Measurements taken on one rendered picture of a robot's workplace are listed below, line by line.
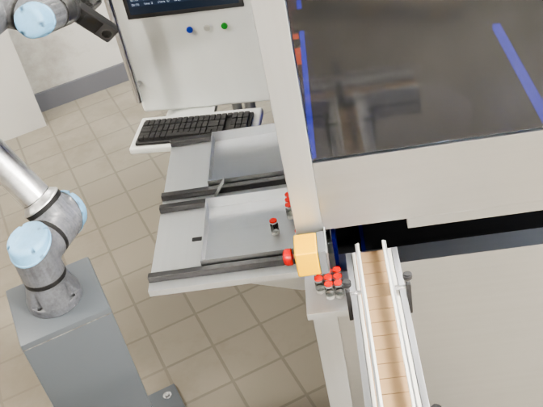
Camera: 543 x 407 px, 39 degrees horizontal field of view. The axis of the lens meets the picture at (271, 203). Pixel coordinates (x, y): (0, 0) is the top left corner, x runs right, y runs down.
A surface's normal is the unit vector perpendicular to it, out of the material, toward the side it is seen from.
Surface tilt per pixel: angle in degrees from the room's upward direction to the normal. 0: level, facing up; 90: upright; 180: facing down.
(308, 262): 90
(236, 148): 0
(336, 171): 90
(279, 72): 90
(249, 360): 0
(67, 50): 90
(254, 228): 0
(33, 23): 75
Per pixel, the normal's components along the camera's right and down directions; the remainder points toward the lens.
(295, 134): 0.01, 0.62
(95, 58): 0.42, 0.50
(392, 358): -0.17, -0.77
